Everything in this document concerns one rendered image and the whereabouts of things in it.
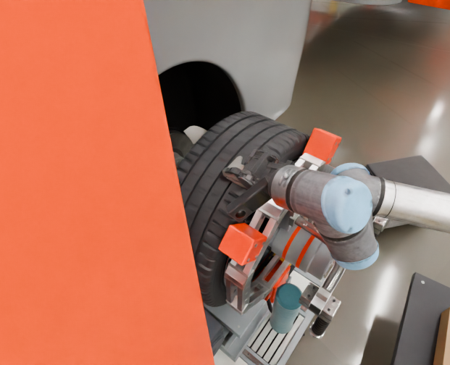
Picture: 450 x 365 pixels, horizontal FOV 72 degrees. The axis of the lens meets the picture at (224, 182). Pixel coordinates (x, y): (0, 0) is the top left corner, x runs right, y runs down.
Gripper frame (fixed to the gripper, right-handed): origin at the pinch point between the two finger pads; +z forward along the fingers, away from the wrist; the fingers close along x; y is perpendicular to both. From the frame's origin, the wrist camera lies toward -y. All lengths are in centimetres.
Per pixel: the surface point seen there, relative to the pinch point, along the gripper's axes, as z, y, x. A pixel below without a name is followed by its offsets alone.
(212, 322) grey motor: 28, -42, -58
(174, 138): 46.6, 8.3, -2.9
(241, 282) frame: -7.6, -19.8, -19.0
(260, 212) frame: -7.3, -2.6, -10.9
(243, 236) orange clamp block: -12.0, -10.6, -6.1
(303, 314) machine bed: 27, -18, -112
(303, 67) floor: 194, 204, -137
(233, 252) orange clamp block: -10.8, -14.9, -7.4
